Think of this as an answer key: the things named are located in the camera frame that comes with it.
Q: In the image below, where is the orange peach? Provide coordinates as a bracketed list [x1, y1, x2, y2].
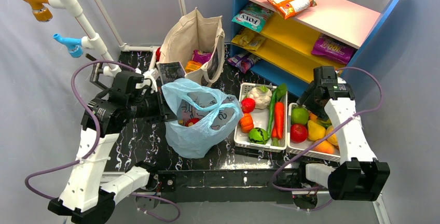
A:
[312, 140, 335, 155]

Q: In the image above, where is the light blue plastic bag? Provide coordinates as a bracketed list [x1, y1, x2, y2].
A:
[161, 78, 244, 159]

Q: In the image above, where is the white cauliflower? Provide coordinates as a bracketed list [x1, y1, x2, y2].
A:
[246, 86, 272, 109]

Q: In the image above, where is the small purple snack packet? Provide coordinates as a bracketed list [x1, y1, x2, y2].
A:
[227, 52, 260, 74]

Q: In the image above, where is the yellow pear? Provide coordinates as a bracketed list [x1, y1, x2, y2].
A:
[307, 120, 326, 141]

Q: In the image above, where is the orange carrot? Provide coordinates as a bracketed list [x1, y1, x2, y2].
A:
[271, 102, 285, 141]

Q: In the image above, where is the blue pipe hook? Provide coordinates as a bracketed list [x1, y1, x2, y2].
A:
[53, 33, 83, 58]

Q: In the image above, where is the white fruit basket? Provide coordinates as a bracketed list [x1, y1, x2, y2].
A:
[285, 103, 340, 162]

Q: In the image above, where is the yellow orange fruit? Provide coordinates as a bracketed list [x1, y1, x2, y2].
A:
[325, 125, 339, 147]

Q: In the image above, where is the orange pipe hook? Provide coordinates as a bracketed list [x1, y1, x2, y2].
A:
[23, 0, 53, 22]

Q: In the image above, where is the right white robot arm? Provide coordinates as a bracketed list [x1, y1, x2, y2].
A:
[297, 66, 390, 201]

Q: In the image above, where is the green Fox's candy bag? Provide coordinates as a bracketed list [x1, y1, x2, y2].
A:
[232, 2, 273, 33]

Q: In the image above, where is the yellow snack packet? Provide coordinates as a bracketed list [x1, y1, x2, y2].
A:
[231, 27, 266, 51]

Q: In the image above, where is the purple grape candy bag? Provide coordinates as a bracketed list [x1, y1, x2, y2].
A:
[191, 50, 213, 65]

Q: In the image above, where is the red apple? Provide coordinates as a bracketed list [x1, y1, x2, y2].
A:
[290, 123, 308, 144]

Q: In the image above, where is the colourful wooden shelf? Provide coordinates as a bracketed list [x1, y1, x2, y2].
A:
[252, 0, 399, 95]

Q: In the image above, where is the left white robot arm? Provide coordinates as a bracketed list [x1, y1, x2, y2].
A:
[48, 71, 175, 223]

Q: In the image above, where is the orange white snack bag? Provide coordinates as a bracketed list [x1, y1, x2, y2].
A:
[267, 0, 317, 19]

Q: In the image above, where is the white vegetable basket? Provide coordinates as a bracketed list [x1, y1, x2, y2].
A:
[234, 82, 288, 152]

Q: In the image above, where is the purple bag lower shelf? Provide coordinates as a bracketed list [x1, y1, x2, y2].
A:
[311, 34, 357, 65]

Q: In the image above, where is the beige canvas tote bag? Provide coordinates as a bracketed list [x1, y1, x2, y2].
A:
[155, 8, 225, 87]

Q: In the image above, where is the white pipe rack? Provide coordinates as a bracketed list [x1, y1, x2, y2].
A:
[46, 0, 188, 79]

